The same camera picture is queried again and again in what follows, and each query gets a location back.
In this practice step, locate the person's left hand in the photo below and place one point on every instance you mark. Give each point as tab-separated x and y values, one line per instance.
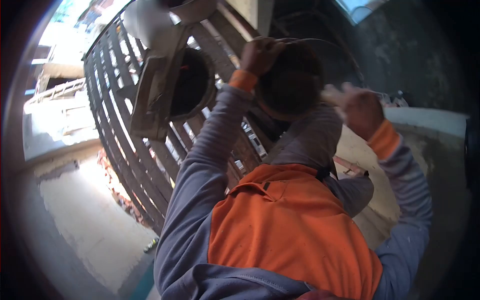
258	56

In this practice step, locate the person's right hand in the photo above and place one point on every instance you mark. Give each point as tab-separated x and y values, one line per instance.
362	110

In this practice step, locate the person's left fingers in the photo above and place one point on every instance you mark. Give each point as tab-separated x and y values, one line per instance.
264	43

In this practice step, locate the person's right fingers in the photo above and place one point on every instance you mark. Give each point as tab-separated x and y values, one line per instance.
335	93

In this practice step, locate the dark round pan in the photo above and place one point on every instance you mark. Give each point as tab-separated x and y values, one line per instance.
191	82
292	82

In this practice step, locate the reddish rod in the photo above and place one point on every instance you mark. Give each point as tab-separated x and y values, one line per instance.
350	167

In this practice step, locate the grey mortar-caked flat tray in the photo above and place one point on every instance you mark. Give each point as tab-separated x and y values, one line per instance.
155	97

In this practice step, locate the person's body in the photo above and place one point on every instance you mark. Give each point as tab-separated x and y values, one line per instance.
285	232

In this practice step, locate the wooden slat railing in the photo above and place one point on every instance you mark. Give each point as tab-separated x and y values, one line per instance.
123	150

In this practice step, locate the pile of brick rubble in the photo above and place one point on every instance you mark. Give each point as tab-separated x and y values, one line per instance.
116	187

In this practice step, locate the pale building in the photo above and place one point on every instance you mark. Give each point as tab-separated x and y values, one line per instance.
56	101

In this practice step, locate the small yellow black object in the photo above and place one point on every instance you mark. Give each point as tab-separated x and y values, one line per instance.
151	245

